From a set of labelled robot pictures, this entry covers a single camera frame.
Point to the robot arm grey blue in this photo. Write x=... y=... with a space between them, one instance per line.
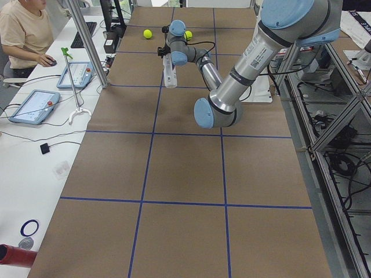
x=281 y=25

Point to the teach pendant near blue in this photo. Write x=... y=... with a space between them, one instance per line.
x=36 y=107

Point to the teach pendant far blue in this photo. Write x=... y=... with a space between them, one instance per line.
x=82 y=73

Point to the white blue tennis ball can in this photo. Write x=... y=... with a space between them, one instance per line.
x=169 y=72

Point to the teach pendant blue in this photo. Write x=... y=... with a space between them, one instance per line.
x=82 y=73
x=36 y=107

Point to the red bottle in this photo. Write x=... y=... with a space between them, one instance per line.
x=16 y=256

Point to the yellow tennis ball far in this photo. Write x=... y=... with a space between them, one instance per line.
x=147 y=34

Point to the black box white label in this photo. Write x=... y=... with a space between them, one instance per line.
x=111 y=42

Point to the black small square device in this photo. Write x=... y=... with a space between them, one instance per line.
x=45 y=148

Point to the black computer monitor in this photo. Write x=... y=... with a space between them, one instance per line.
x=108 y=7

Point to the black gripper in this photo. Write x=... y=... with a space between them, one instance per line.
x=167 y=51

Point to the person in beige shirt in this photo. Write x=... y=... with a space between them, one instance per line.
x=26 y=35

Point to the small circuit board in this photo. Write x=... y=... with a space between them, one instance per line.
x=109 y=61

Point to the yellow Roland Garros tennis ball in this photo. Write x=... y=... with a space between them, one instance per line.
x=188 y=35

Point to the aluminium frame post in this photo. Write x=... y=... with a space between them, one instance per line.
x=87 y=41

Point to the clear plastic bag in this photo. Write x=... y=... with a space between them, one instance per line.
x=61 y=170

